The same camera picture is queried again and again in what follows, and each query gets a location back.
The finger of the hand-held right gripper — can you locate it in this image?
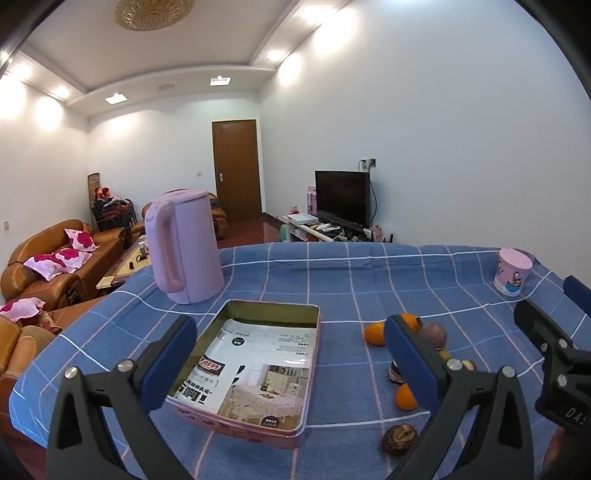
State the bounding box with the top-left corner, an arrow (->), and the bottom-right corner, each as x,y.
563,275 -> 591,320
514,299 -> 591,384

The long brown leather sofa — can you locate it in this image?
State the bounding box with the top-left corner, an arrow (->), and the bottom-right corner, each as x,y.
0,219 -> 125,315

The pink floral cushion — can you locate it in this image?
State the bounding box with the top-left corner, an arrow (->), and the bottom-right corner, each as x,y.
23,255 -> 70,280
0,298 -> 47,323
54,248 -> 92,268
65,228 -> 96,252

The pink cartoon cup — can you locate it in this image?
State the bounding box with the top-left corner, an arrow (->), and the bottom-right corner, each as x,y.
494,248 -> 533,296

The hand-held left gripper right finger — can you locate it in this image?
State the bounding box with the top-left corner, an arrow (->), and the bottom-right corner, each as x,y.
384,316 -> 539,480

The white television stand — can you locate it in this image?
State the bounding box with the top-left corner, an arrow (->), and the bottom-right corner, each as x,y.
279,215 -> 393,244

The black flat television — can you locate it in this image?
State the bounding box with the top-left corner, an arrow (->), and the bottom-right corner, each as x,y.
315,170 -> 372,229

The purple passion fruit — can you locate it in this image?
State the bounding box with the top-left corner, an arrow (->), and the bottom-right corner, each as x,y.
419,322 -> 448,352

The round gold ceiling lamp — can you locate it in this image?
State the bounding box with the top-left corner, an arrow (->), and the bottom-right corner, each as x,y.
115,0 -> 191,31

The black power cable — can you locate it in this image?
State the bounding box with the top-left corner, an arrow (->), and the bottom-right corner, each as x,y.
369,168 -> 379,227

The stack of dark chairs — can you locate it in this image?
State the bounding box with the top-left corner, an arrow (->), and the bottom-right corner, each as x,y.
91,196 -> 136,232

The pink rectangular tin box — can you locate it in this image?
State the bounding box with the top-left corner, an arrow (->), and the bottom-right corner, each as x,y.
165,299 -> 321,449

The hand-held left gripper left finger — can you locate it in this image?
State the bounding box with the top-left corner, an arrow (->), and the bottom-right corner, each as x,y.
46,316 -> 199,480

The blue checked tablecloth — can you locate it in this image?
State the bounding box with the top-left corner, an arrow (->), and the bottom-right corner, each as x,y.
8,242 -> 591,480

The person's right hand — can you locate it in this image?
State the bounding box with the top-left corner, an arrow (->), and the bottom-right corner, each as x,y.
544,425 -> 573,474

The pink electric kettle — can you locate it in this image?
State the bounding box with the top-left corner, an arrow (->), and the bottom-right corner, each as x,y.
144,189 -> 225,305

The printed paper leaflet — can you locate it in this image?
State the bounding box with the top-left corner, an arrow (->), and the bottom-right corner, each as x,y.
173,318 -> 319,430

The brown leather armchair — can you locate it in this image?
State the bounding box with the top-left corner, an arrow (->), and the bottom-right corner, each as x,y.
0,314 -> 56,402

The brown water chestnut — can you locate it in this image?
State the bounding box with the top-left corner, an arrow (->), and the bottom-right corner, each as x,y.
381,424 -> 419,457

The brown wooden door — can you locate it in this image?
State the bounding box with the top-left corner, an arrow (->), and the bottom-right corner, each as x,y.
212,119 -> 264,223

